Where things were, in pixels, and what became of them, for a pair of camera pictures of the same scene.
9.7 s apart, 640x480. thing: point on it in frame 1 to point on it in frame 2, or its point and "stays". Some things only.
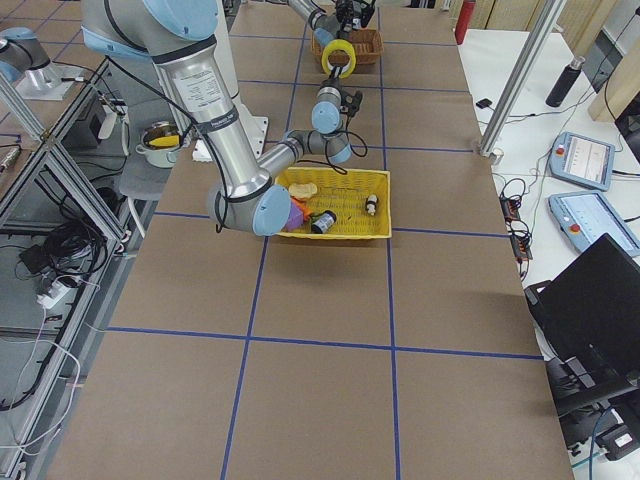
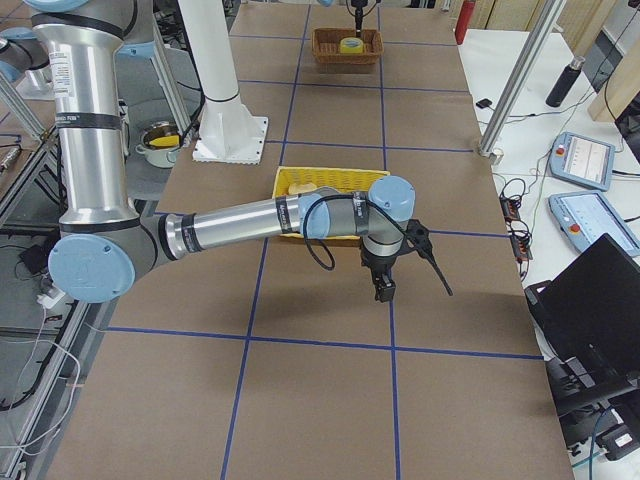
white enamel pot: x=160 y=144 stays
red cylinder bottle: x=463 y=21 stays
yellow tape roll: x=339 y=45 to x=351 y=45
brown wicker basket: x=368 y=46 stays
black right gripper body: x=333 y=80 to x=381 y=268
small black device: x=484 y=103 stays
